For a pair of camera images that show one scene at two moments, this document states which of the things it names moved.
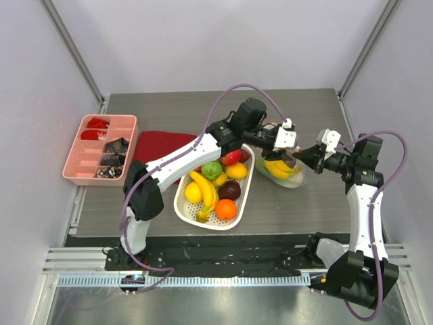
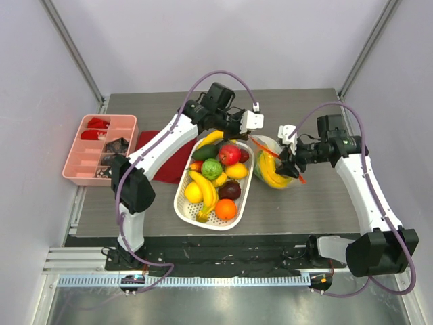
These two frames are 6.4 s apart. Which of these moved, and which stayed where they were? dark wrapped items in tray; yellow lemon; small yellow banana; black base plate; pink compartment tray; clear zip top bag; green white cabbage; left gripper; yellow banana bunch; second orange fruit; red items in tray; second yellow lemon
Moved: yellow banana bunch; left gripper; clear zip top bag; green white cabbage
Stayed: second orange fruit; black base plate; red items in tray; second yellow lemon; yellow lemon; dark wrapped items in tray; small yellow banana; pink compartment tray
